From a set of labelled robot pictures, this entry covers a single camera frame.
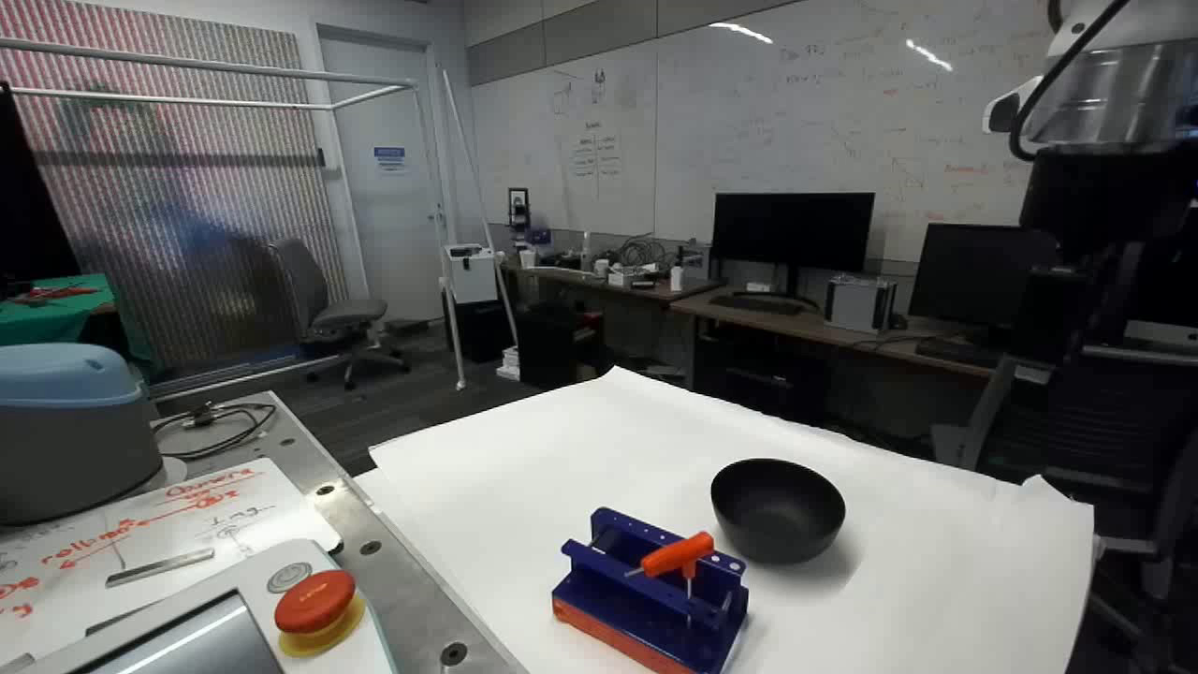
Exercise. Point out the white sheet with red writing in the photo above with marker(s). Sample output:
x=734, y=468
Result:
x=125, y=537

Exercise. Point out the grey office chair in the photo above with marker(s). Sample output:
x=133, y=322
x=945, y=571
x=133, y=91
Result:
x=302, y=286

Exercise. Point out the black monitor without visible stand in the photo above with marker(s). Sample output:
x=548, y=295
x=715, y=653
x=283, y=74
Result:
x=977, y=274

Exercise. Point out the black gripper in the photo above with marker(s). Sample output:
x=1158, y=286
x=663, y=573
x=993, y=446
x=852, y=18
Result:
x=1111, y=219

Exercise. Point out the blue rack with orange base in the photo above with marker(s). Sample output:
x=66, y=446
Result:
x=649, y=612

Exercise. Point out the cluttered wooden desk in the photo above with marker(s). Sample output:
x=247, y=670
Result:
x=621, y=286

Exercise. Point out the aluminium table frame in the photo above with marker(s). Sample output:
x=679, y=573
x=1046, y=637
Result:
x=385, y=586

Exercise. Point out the green cloth covered table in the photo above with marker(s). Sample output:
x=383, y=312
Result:
x=49, y=321

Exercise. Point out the grey blue domed device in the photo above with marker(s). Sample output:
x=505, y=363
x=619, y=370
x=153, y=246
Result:
x=62, y=437

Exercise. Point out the grey control box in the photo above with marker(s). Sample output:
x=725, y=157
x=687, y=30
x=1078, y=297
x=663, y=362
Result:
x=224, y=637

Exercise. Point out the white table cloth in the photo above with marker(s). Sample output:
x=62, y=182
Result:
x=563, y=461

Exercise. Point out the white pipe frame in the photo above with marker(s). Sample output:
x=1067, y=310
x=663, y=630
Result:
x=247, y=70

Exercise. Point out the white cup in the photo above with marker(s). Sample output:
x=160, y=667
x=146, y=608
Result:
x=679, y=279

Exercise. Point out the white door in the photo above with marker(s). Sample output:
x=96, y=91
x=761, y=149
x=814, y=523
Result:
x=385, y=225

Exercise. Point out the brown wooden desk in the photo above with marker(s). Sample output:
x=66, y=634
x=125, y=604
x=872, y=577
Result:
x=800, y=326

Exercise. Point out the black bowl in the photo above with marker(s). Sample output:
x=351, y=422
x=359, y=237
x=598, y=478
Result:
x=772, y=518

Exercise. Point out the white box device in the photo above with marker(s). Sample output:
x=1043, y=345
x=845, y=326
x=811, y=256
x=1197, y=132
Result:
x=474, y=274

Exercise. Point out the black monitor on stand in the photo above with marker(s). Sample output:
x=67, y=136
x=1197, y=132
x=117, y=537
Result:
x=791, y=230

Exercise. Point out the wall mounted black device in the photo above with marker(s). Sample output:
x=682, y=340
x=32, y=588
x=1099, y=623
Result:
x=519, y=211

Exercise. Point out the black office chair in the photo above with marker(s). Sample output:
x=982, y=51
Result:
x=1125, y=426

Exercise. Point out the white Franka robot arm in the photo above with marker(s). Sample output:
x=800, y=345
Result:
x=1106, y=88

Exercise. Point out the black under-desk cabinet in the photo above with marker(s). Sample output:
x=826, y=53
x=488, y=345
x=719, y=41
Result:
x=563, y=341

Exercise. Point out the red emergency stop button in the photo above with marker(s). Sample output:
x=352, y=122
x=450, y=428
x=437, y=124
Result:
x=316, y=599

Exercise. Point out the small silver computer box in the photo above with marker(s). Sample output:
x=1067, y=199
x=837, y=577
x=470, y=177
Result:
x=861, y=306

